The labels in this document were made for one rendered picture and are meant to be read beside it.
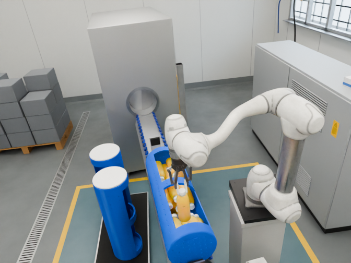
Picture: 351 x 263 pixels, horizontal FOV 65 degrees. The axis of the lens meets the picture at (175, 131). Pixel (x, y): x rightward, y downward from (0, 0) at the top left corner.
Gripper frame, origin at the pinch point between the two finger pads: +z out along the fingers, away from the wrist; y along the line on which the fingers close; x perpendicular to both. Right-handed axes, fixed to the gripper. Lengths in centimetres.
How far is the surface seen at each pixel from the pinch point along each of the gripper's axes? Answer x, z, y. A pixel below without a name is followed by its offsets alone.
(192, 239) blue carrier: 11.2, 27.5, -1.0
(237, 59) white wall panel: -475, 82, -249
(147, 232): -90, 129, 24
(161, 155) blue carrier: -75, 29, 0
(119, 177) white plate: -73, 41, 36
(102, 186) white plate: -68, 41, 50
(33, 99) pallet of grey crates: -324, 49, 156
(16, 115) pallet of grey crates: -325, 71, 189
